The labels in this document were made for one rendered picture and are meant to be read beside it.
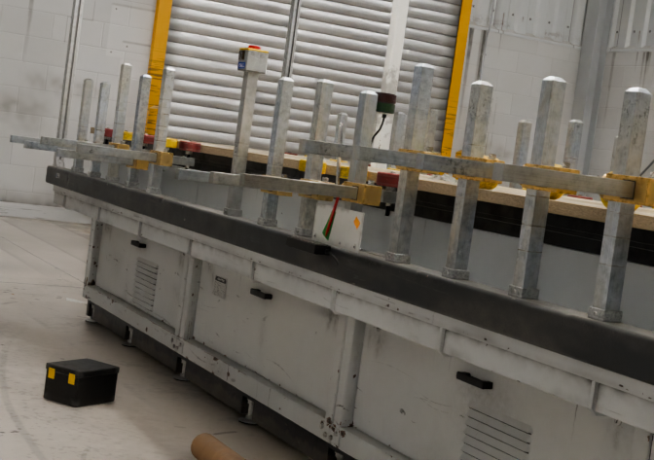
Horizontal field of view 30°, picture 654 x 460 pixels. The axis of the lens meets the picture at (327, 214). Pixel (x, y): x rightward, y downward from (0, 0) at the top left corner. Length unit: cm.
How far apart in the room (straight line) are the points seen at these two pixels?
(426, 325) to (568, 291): 34
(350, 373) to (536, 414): 82
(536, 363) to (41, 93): 884
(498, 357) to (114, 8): 889
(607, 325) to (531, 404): 64
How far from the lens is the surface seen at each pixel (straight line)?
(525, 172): 209
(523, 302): 244
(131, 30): 1123
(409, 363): 329
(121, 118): 495
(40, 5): 1101
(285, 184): 297
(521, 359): 252
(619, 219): 228
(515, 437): 289
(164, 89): 448
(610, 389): 231
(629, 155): 228
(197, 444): 359
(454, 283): 264
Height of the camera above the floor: 94
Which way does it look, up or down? 3 degrees down
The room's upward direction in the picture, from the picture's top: 8 degrees clockwise
